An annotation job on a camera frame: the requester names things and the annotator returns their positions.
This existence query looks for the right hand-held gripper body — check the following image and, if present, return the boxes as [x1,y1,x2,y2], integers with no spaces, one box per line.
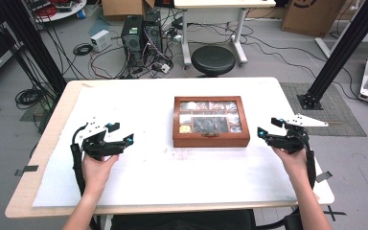
[265,113,330,155]

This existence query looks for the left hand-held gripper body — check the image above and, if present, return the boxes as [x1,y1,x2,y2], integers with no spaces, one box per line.
[80,116,127,161]

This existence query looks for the wooden box with glass lid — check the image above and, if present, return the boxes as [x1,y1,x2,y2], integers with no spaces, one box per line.
[172,95,251,149]

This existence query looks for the person's right hand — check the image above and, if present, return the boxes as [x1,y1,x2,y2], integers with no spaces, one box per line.
[271,147,309,184]

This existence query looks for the person's left hand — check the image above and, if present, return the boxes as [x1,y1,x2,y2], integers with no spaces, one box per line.
[81,153,120,196]

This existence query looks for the black tape strip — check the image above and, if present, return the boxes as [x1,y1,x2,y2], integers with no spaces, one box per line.
[13,165,40,177]
[315,171,334,184]

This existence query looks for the white foam mat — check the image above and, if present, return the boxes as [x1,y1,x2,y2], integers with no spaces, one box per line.
[32,83,298,209]

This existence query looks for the grey floor mat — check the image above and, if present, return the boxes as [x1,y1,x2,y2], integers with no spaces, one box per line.
[280,81,368,138]

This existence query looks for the black tape cross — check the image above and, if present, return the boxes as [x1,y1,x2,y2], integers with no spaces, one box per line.
[323,205,347,222]

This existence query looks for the black computer tower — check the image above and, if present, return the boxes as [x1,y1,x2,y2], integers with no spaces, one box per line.
[120,14,145,69]

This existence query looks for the black round stool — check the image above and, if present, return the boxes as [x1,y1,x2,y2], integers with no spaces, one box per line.
[191,45,237,78]

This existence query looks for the small white box device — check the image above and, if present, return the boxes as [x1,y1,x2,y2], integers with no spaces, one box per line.
[90,29,113,53]

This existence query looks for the black metal stand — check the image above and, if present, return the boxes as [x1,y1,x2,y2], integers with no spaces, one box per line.
[296,0,368,111]
[0,0,68,97]

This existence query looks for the person's dark lap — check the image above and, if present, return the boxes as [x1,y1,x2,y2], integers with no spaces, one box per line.
[109,209,258,230]

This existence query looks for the large cardboard box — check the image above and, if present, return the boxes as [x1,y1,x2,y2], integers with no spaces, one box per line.
[281,0,348,37]

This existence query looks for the small cardboard box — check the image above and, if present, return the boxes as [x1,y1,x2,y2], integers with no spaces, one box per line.
[101,0,156,17]

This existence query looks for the white round table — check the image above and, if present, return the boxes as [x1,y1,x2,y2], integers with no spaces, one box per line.
[25,0,87,23]

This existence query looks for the white desk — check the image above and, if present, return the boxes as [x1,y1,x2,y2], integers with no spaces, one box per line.
[173,0,277,68]

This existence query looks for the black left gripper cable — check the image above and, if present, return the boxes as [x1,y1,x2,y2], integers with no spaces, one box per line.
[70,124,88,196]

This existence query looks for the small black cable coil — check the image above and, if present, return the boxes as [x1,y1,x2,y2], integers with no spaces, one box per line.
[72,42,94,57]

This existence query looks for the large black cable coil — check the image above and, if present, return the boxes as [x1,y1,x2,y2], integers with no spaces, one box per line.
[14,87,45,110]

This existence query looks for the dark computer tower with cables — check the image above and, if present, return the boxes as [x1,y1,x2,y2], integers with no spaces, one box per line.
[143,9,164,56]

